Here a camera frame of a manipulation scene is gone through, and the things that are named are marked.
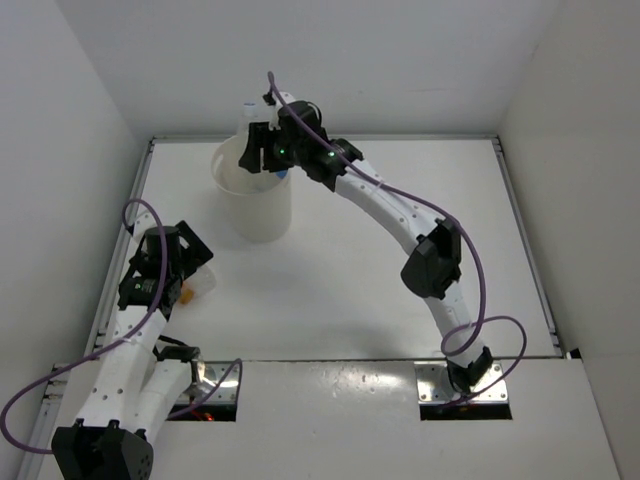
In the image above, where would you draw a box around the white cylindrical bin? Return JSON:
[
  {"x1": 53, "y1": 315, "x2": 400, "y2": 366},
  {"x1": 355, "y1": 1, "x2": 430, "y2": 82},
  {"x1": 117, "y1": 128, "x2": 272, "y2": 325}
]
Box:
[{"x1": 211, "y1": 135, "x2": 292, "y2": 243}]

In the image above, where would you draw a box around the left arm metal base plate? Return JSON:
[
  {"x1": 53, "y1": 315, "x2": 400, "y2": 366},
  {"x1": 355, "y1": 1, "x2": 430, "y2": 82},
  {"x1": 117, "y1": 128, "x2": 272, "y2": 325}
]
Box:
[{"x1": 187, "y1": 362, "x2": 240, "y2": 405}]

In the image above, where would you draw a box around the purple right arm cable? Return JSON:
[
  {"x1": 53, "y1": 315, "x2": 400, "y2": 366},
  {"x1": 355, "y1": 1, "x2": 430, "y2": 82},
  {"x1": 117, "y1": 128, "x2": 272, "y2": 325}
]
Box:
[{"x1": 266, "y1": 70, "x2": 529, "y2": 406}]

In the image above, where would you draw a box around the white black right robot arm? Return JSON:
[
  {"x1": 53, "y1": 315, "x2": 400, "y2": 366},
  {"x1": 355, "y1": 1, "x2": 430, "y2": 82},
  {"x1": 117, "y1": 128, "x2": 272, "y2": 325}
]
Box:
[{"x1": 239, "y1": 95, "x2": 493, "y2": 394}]

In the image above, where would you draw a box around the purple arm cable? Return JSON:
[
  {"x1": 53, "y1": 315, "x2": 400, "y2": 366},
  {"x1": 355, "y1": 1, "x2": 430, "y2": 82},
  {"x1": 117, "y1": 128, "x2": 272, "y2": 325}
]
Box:
[
  {"x1": 266, "y1": 70, "x2": 529, "y2": 406},
  {"x1": 0, "y1": 198, "x2": 243, "y2": 455}
]

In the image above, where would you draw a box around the white slotted cable duct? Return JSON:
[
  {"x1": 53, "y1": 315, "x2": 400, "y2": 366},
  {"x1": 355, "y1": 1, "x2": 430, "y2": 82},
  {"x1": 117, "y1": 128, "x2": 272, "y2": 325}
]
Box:
[{"x1": 43, "y1": 363, "x2": 70, "y2": 402}]

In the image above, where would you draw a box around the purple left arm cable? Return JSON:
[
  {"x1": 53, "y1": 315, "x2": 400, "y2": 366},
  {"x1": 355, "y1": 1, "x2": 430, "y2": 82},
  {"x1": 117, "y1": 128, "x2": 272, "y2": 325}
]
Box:
[{"x1": 0, "y1": 198, "x2": 243, "y2": 455}]

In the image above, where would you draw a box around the aluminium table edge rail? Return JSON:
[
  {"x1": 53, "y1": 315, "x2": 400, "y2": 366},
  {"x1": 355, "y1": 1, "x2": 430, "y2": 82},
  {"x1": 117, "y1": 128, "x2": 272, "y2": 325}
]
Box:
[{"x1": 491, "y1": 135, "x2": 566, "y2": 358}]

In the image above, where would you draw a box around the clear crushed plastic bottle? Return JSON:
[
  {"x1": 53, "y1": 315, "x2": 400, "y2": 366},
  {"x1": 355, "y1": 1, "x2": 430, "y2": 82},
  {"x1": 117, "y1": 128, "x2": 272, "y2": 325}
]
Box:
[{"x1": 236, "y1": 102, "x2": 261, "y2": 174}]

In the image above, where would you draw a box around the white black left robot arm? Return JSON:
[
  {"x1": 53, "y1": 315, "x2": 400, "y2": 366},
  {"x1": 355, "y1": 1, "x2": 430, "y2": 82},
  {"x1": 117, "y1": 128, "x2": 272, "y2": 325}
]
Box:
[{"x1": 51, "y1": 221, "x2": 213, "y2": 479}]

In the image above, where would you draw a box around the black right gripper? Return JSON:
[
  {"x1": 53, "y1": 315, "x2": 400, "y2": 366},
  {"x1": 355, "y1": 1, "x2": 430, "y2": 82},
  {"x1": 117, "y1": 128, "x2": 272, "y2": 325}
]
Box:
[{"x1": 242, "y1": 121, "x2": 306, "y2": 173}]

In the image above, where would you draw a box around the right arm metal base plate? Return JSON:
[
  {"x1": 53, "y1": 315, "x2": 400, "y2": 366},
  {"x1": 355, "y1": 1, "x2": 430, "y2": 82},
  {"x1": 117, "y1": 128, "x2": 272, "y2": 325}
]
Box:
[{"x1": 414, "y1": 360, "x2": 509, "y2": 406}]

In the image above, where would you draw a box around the clear bottle blue cap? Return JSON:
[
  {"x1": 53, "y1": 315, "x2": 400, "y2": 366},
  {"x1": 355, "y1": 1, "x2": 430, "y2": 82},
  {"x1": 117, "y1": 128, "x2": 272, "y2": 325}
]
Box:
[{"x1": 184, "y1": 265, "x2": 217, "y2": 298}]

